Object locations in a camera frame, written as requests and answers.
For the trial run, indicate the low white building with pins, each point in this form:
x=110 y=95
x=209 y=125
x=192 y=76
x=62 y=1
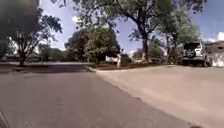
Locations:
x=111 y=59

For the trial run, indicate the brick pillar with lamp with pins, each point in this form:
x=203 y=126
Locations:
x=119 y=60

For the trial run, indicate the grass strip behind driveway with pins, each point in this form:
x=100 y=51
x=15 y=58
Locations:
x=130 y=66

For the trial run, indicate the round green tree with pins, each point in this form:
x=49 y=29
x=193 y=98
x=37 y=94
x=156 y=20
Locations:
x=100 y=45

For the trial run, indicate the tall tree with dark trunk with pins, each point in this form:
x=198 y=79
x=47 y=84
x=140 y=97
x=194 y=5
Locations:
x=144 y=50

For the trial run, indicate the dark green tree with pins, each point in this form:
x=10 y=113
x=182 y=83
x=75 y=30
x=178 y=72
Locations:
x=76 y=45

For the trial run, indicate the grey asphalt road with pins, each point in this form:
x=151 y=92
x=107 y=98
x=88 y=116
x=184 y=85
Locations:
x=66 y=100

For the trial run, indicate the pale concrete driveway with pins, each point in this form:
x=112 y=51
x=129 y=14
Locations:
x=173 y=90

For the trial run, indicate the slender leafy tree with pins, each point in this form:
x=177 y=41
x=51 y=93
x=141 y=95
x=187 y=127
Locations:
x=176 y=33

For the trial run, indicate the silver car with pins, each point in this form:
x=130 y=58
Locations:
x=194 y=52

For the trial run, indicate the small spreading tree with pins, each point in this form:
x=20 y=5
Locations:
x=22 y=50

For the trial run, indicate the grass verge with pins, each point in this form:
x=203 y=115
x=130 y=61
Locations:
x=8 y=67

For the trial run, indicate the dark overhanging tree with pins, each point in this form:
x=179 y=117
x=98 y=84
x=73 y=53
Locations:
x=16 y=20

